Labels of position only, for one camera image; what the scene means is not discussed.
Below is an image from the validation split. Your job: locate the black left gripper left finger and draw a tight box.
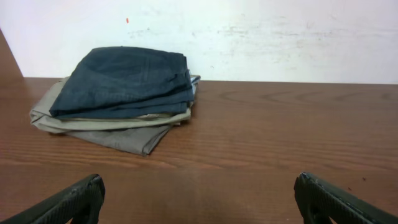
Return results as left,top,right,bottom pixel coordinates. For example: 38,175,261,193
1,174,106,224

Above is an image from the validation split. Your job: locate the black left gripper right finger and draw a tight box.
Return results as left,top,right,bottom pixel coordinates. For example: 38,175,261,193
294,172,397,224

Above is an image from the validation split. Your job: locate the folded beige garment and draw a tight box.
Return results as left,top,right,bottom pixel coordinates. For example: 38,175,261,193
29,77,191,134

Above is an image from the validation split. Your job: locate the folded navy blue garment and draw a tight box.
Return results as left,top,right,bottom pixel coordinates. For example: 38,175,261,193
49,47,194,119

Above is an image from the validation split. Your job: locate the folded light blue garment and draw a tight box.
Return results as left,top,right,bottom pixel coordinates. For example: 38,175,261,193
190,75,201,96

